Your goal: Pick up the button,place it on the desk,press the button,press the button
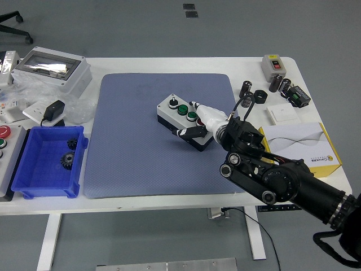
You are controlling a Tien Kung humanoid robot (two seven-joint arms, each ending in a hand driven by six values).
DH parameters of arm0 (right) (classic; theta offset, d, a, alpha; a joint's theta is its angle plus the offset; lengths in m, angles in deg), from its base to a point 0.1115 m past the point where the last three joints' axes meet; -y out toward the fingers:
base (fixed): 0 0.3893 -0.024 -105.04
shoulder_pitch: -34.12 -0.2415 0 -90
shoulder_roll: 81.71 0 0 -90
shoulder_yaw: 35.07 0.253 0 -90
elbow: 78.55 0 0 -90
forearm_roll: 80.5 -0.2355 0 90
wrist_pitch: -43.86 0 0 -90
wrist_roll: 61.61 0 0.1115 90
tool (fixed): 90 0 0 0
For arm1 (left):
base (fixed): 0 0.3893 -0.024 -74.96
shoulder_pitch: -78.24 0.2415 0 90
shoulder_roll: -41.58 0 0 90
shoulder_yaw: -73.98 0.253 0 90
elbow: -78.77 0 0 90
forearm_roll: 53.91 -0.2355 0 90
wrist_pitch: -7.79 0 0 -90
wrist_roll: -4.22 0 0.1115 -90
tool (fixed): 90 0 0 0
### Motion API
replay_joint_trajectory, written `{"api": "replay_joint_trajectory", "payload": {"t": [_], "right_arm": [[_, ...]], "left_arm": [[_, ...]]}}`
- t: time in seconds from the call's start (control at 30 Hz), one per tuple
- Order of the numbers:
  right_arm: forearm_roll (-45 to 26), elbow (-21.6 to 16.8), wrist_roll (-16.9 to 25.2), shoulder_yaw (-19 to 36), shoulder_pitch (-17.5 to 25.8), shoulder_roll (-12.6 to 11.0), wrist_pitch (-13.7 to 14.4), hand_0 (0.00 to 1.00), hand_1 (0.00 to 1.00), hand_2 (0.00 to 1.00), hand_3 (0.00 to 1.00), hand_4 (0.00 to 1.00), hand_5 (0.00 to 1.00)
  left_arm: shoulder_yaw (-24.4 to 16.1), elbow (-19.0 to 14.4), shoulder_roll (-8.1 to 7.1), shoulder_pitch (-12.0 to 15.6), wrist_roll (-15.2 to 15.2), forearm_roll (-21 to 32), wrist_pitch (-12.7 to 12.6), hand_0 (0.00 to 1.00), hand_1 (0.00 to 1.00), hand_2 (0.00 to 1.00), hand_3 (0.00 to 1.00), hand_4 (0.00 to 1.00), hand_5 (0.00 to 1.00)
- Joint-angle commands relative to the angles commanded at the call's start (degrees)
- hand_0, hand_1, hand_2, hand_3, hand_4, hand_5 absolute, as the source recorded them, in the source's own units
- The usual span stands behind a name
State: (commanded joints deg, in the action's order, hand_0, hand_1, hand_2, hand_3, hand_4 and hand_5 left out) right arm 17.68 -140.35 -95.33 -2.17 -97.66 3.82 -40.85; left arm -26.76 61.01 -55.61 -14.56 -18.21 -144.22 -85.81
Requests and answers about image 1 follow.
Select black cylindrical capacitor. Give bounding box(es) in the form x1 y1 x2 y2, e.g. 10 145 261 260
241 91 254 108
279 78 292 95
239 80 253 99
268 73 284 93

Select clear plastic bag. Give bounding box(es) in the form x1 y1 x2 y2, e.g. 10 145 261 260
0 76 96 125

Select black office chair base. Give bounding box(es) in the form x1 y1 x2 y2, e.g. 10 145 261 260
0 10 34 45

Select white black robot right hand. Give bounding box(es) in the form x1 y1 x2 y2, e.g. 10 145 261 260
172 100 228 139

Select grey red-black switch box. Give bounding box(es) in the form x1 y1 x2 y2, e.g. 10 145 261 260
260 54 287 83

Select silver metal plate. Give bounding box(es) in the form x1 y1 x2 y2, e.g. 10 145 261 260
95 257 238 271

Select grey bracket under table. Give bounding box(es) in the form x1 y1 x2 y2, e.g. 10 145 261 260
208 207 231 220

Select black table control panel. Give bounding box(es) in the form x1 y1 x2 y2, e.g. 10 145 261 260
257 205 302 212

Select white wall switch plate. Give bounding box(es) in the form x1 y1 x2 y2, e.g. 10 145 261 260
265 103 300 126

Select yellow white cardboard box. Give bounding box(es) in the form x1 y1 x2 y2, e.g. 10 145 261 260
258 121 343 178

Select grey emergency-stop control box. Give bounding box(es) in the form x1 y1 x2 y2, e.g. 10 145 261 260
0 125 31 202

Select small white printed box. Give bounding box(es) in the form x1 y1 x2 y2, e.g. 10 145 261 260
0 100 22 124

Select black module with green terminals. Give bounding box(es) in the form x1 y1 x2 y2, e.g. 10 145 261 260
286 86 311 108

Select grey four-button control box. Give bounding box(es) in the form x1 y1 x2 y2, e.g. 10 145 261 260
156 94 214 152

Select black cable under table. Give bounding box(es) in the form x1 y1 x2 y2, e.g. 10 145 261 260
222 207 281 271

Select blue plastic bin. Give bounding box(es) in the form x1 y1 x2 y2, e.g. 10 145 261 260
10 125 89 200

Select black power adapter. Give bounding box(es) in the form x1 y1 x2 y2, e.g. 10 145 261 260
40 99 66 128

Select blue-grey table mat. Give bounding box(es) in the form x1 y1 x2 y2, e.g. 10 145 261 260
83 72 246 200

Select white silver device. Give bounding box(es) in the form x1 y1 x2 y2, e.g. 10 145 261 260
0 50 21 87

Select large black gear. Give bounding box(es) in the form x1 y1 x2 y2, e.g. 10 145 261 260
59 151 76 171

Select white table leg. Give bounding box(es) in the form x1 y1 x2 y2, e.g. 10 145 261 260
244 207 267 260
36 213 62 271

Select white wall socket plate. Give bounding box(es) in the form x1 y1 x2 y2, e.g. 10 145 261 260
22 100 65 127

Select grey enclosure with clear lid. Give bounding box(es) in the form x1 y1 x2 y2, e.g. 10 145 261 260
11 46 93 95

